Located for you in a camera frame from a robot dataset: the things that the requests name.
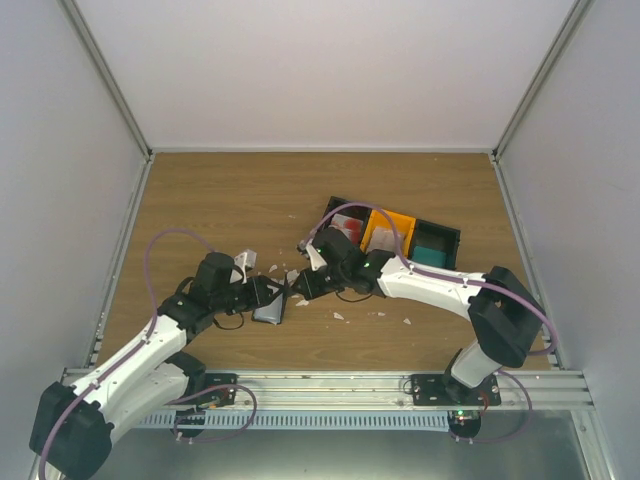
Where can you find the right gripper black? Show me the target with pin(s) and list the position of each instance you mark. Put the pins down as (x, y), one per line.
(310, 292)

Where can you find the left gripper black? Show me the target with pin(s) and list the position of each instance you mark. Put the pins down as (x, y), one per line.
(260, 294)

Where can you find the black card holder wallet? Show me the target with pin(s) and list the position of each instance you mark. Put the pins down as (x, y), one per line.
(273, 313)

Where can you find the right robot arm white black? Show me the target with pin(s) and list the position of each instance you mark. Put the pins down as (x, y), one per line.
(505, 318)

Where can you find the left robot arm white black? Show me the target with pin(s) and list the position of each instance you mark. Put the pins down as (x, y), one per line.
(77, 425)

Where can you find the stack of red white cards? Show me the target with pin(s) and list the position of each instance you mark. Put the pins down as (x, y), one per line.
(351, 227)

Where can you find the black bin with cards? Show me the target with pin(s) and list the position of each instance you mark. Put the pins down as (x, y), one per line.
(360, 212)

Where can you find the yellow bin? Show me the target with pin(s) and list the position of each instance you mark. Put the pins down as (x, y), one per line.
(403, 224)

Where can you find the teal object in bin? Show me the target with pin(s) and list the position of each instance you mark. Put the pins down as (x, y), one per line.
(429, 256)

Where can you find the black bin with teal item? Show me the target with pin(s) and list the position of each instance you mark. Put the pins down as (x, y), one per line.
(432, 235)

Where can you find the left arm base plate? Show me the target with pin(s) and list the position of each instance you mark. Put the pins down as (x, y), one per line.
(217, 390)

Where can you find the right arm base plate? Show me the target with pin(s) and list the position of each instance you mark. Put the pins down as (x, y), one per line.
(437, 389)

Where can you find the slotted cable duct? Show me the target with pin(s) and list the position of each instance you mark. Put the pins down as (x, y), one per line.
(303, 420)

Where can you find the aluminium rail front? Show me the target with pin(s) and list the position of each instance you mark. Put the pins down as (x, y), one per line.
(389, 390)

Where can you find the left frame post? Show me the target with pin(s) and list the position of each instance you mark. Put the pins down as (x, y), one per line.
(87, 40)

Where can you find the frame post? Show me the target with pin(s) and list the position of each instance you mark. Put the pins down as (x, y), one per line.
(571, 23)
(87, 40)

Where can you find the right frame post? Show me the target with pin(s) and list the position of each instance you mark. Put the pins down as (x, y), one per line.
(571, 23)

